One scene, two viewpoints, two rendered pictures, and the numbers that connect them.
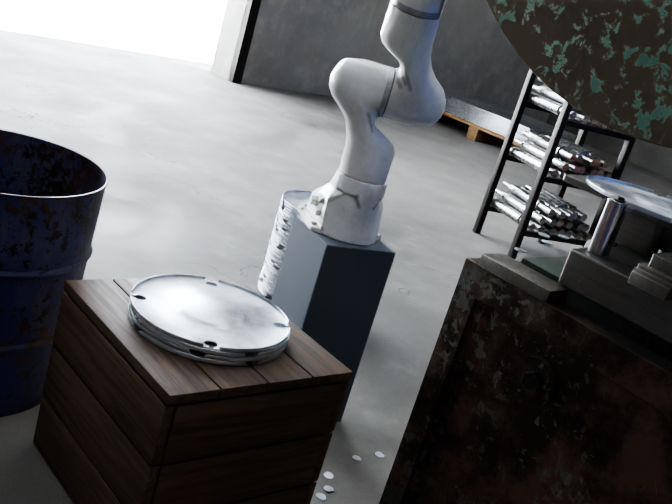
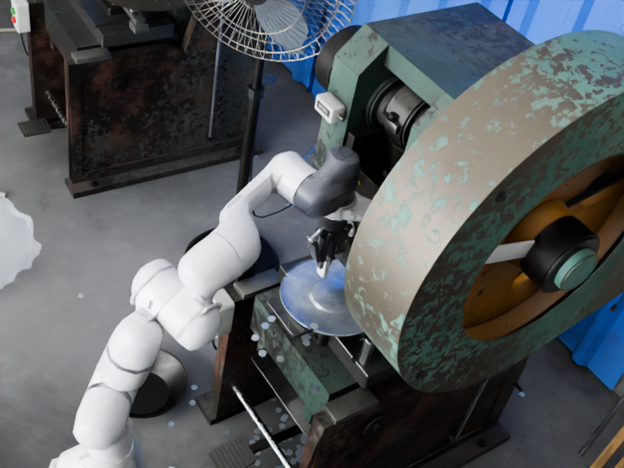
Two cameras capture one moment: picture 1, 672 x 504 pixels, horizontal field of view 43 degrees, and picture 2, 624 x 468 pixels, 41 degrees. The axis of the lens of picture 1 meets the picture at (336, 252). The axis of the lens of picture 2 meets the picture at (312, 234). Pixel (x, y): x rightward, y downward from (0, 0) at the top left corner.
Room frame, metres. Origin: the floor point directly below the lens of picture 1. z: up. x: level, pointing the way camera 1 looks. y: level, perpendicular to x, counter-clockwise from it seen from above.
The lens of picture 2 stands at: (1.41, 1.05, 2.42)
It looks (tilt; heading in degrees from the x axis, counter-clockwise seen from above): 42 degrees down; 275
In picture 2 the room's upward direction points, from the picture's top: 13 degrees clockwise
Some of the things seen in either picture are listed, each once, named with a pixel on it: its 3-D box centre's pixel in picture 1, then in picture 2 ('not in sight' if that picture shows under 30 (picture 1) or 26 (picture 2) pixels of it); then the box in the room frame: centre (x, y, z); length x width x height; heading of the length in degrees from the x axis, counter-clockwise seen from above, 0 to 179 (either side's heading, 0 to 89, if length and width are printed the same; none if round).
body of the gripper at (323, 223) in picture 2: not in sight; (331, 223); (1.50, -0.47, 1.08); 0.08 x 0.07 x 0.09; 48
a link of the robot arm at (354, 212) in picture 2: not in sight; (346, 204); (1.48, -0.47, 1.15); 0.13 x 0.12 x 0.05; 138
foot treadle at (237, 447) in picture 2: not in sight; (294, 430); (1.46, -0.51, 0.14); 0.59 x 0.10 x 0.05; 47
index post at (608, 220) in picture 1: (609, 225); (368, 349); (1.33, -0.40, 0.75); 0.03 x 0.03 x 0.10; 47
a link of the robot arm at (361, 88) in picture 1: (362, 118); (104, 427); (1.88, 0.03, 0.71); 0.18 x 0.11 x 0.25; 95
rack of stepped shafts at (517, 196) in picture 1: (560, 156); not in sight; (4.00, -0.87, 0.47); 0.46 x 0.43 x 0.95; 27
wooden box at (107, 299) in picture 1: (186, 407); not in sight; (1.41, 0.18, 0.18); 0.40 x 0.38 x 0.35; 45
